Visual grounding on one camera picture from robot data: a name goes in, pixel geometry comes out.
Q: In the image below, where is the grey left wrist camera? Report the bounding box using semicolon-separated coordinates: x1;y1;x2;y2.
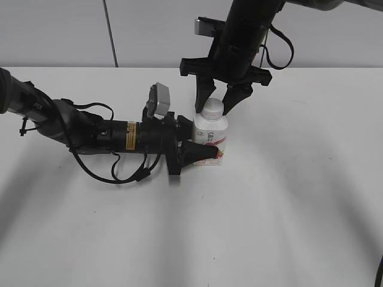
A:
145;83;171;118

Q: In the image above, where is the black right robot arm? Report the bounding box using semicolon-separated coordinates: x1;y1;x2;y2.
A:
180;0;294;115

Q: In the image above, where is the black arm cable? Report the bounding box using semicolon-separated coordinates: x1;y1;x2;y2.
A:
70;148;164;184
259;23;294;70

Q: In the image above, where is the white Yili yogurt bottle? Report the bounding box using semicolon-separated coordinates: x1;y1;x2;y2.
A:
193;114;229;166

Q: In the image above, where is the white plastic bottle cap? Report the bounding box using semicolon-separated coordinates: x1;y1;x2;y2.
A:
200;98;224;121

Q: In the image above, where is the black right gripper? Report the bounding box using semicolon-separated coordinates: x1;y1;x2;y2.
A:
180;12;272;115

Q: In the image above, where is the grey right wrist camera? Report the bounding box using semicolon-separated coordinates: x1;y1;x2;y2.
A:
194;17;225;38

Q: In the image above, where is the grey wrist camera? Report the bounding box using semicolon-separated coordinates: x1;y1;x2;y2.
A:
145;83;171;118
194;17;225;38

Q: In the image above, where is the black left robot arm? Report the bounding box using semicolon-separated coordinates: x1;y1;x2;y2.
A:
1;69;219;175

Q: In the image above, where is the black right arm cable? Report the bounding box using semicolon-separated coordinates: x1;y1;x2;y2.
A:
259;23;294;70

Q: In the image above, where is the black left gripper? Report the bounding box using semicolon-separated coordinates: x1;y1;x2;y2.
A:
138;111;218;175

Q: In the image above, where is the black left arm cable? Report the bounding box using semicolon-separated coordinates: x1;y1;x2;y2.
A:
70;148;164;184

